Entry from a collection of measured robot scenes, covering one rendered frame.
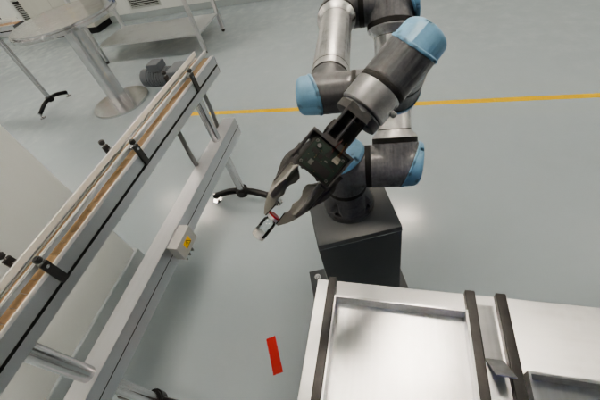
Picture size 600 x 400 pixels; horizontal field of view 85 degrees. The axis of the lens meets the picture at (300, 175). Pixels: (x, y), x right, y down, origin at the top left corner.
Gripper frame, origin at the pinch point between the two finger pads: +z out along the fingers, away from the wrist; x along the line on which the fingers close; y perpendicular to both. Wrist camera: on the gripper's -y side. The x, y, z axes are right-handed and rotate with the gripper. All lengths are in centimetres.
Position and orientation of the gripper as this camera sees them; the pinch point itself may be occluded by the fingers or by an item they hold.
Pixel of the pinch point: (277, 212)
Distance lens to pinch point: 52.8
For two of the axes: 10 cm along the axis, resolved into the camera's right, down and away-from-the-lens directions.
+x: 7.6, 6.4, -0.4
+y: -0.8, 0.2, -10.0
